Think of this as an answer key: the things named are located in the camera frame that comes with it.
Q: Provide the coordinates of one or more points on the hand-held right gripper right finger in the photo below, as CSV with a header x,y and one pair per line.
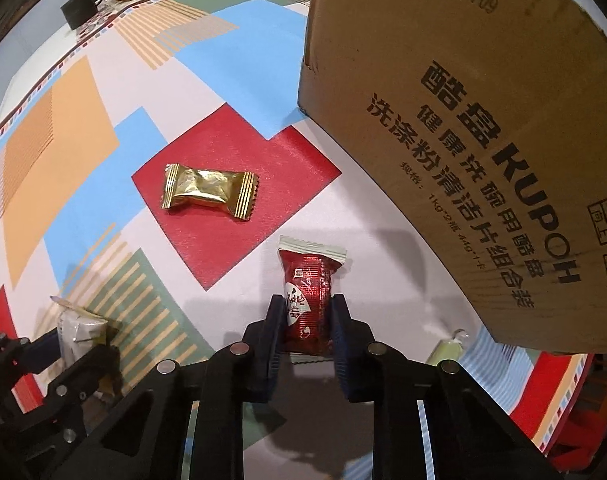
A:
x,y
339,355

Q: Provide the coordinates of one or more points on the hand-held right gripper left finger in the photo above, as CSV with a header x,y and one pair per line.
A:
x,y
276,355

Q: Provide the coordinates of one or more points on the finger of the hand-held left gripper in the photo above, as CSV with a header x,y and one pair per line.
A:
x,y
28,360
88,370

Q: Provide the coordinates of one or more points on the white and green snack packet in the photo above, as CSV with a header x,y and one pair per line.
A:
x,y
76,330

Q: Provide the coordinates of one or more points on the red snack packet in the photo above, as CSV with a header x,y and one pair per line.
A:
x,y
306,285

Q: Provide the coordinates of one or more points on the brown cardboard box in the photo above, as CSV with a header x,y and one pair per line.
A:
x,y
433,35

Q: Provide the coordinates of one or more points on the light green snack packet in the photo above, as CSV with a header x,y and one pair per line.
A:
x,y
446,350

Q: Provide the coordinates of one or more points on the gold candy packet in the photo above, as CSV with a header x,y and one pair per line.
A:
x,y
208,190

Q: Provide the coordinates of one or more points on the red wooden chair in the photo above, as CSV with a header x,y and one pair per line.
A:
x,y
593,430

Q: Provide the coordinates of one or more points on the black cup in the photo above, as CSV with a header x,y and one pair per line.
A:
x,y
81,10

